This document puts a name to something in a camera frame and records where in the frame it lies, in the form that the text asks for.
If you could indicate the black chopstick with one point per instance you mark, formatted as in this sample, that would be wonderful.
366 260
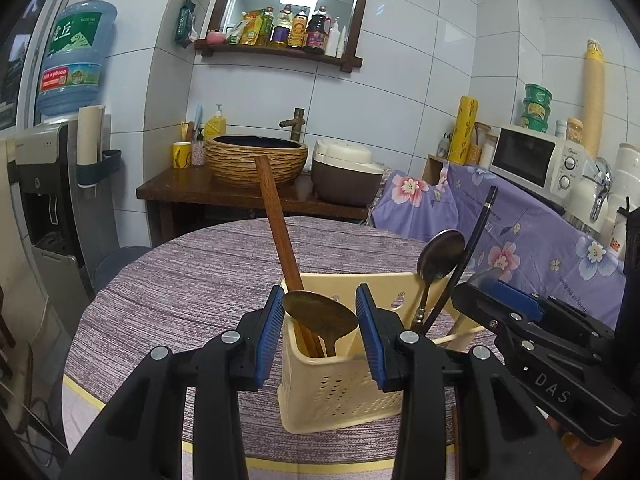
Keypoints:
480 230

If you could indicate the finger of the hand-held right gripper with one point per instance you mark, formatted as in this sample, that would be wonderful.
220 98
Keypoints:
487 317
517 300

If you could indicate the green hanging packet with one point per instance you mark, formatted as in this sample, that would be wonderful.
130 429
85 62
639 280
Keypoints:
185 22

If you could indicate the glass window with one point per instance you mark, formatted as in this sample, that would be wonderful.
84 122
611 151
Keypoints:
20 75

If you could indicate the tall cream roll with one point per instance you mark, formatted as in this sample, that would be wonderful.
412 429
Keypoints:
594 100

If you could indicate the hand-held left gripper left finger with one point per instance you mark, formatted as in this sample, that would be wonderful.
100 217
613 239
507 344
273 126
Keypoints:
265 342

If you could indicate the brown white rice cooker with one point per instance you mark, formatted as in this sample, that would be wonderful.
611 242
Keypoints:
345 175

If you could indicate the jar with orange lid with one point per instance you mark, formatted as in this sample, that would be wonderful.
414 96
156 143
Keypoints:
575 131

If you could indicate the white thermos kettle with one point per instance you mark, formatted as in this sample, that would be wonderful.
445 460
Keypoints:
582 200

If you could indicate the water dispenser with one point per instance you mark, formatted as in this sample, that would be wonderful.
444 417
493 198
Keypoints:
40 185

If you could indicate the all-metal long spoon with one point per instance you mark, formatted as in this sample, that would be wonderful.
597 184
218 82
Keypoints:
320 312

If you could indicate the white bottle with red label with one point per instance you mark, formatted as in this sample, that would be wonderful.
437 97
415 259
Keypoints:
618 240

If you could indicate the person's right hand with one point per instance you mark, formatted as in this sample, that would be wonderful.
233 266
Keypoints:
580 455

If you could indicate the brown wooden chopstick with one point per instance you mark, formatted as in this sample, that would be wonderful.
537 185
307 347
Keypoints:
316 342

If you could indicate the white microwave oven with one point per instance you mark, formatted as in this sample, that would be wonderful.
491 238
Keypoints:
520 157

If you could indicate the yellow cup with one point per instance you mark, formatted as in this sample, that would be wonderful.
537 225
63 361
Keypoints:
181 156

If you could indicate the pink small item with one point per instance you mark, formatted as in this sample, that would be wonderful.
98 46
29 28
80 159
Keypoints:
216 38

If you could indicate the wooden wall shelf frame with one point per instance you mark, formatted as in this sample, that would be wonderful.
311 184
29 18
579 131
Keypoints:
220 5

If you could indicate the purple floral cloth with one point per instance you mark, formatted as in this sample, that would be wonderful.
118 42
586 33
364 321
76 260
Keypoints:
525 240

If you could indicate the green oil bottle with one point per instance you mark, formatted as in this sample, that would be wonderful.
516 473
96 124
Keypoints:
267 27

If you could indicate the grey blue chair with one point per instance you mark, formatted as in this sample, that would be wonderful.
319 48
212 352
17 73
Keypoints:
120 267

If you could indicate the white paper cup tube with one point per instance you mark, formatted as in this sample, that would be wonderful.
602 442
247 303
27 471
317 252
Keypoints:
90 135

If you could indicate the yellow soap pump bottle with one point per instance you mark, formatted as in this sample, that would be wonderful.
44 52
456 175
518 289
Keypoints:
215 127

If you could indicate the yellow oil bottle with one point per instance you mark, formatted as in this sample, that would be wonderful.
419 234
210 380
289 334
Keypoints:
281 30

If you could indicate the woven brown basin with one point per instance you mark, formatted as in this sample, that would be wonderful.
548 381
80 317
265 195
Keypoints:
250 165

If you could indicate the blue water jug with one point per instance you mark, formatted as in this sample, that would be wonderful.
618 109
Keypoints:
75 55

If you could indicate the brass faucet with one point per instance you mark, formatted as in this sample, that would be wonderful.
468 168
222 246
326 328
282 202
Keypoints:
298 125

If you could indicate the yellow perforated utensil holder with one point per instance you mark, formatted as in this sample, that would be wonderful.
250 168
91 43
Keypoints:
325 392

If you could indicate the brown sauce bottle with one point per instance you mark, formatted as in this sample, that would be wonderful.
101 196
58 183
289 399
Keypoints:
298 32

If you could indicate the wooden counter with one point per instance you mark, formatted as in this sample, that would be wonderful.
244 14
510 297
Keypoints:
170 190

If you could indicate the dark cup holder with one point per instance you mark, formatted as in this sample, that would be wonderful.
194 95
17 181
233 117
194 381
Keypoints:
110 167

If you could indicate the dark soy sauce bottle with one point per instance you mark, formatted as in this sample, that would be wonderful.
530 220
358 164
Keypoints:
316 35

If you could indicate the white slim bottle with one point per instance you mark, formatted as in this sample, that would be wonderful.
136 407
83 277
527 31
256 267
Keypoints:
334 40

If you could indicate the yellow wrapped roll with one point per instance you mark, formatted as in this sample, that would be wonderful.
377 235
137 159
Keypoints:
462 132

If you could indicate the yellow seasoning packets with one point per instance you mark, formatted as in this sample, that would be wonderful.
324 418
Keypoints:
247 30

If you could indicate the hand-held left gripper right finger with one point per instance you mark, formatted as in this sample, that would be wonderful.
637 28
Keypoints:
372 347

